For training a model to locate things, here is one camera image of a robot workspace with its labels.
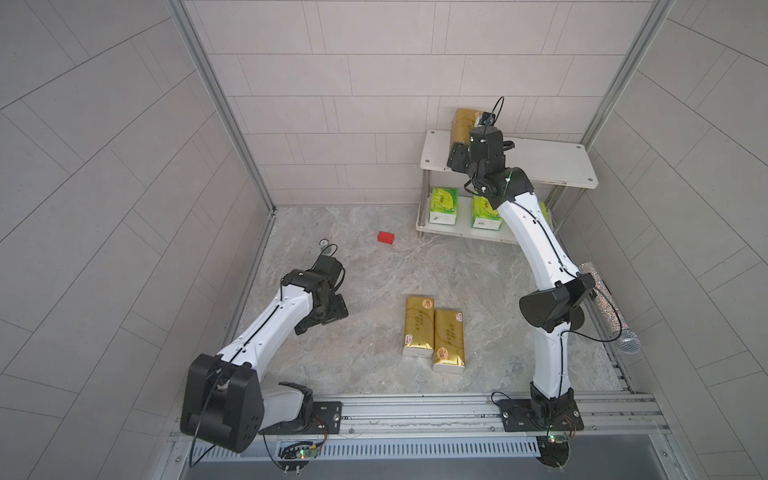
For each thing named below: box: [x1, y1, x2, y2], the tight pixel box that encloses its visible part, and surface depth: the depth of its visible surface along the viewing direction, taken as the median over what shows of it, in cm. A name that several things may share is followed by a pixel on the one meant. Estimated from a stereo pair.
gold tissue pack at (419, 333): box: [402, 295, 435, 357], surface depth 82 cm
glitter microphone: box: [579, 262, 641, 354], surface depth 69 cm
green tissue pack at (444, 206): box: [429, 187, 459, 225], surface depth 104 cm
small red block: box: [377, 231, 395, 245], surface depth 108 cm
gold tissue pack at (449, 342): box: [432, 309, 465, 374], surface depth 79 cm
